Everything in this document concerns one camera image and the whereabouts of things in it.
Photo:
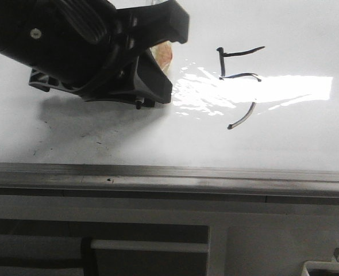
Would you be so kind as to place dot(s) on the white bin corner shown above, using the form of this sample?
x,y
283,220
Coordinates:
x,y
320,268

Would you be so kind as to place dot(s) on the white whiteboard marker with tape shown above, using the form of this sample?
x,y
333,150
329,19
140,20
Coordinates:
x,y
163,55

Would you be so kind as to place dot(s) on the white whiteboard with aluminium frame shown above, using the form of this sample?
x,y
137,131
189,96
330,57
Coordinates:
x,y
255,106

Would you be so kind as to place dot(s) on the grey shelf frame below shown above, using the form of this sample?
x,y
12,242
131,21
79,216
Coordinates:
x,y
35,247

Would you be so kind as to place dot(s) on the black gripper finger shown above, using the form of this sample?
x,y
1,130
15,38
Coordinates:
x,y
150,84
148,26

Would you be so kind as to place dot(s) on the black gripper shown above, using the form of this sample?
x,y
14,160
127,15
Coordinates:
x,y
72,46

